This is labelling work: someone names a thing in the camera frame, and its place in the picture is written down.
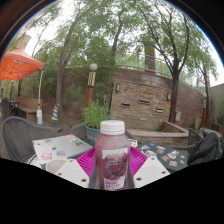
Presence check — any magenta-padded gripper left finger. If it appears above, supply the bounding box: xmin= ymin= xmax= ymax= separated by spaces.
xmin=54 ymin=147 xmax=99 ymax=189

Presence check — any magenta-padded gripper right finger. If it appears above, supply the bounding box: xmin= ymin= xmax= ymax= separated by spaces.
xmin=128 ymin=146 xmax=171 ymax=189

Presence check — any pink juice bottle white cap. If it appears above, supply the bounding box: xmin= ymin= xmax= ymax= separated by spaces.
xmin=94 ymin=119 xmax=131 ymax=191

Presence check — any silver laptop with stickers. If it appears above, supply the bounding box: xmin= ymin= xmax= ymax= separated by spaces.
xmin=32 ymin=133 xmax=94 ymax=165

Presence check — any black backpack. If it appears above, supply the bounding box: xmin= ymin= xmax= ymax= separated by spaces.
xmin=186 ymin=131 xmax=222 ymax=167

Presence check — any blue yellow striped cone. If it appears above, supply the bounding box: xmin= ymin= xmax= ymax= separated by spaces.
xmin=50 ymin=103 xmax=61 ymax=123

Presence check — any green plant in blue pot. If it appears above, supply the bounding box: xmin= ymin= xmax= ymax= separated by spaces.
xmin=81 ymin=98 xmax=114 ymax=146

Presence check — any orange canopy tent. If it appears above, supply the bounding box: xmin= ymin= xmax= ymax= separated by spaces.
xmin=0 ymin=46 xmax=45 ymax=125

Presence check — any grey wall utility box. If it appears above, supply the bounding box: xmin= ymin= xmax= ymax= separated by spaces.
xmin=174 ymin=110 xmax=182 ymax=123

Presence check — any globe-topped lamp post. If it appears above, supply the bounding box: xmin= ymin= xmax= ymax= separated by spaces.
xmin=83 ymin=63 xmax=99 ymax=108
xmin=201 ymin=92 xmax=208 ymax=128

